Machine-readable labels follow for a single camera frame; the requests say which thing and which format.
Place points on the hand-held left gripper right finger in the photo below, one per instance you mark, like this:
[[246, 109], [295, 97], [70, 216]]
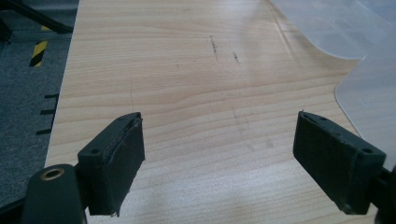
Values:
[[336, 161]]

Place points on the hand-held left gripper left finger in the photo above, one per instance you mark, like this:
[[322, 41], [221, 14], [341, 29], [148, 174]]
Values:
[[115, 168]]

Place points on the translucent plastic sheet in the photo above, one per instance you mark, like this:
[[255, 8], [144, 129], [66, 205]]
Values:
[[373, 105], [336, 25]]

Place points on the yellow black striped floor tape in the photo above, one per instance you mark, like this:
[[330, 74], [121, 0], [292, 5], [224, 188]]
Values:
[[38, 53]]

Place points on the black metal stand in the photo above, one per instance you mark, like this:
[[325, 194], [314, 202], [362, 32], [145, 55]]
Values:
[[34, 15]]

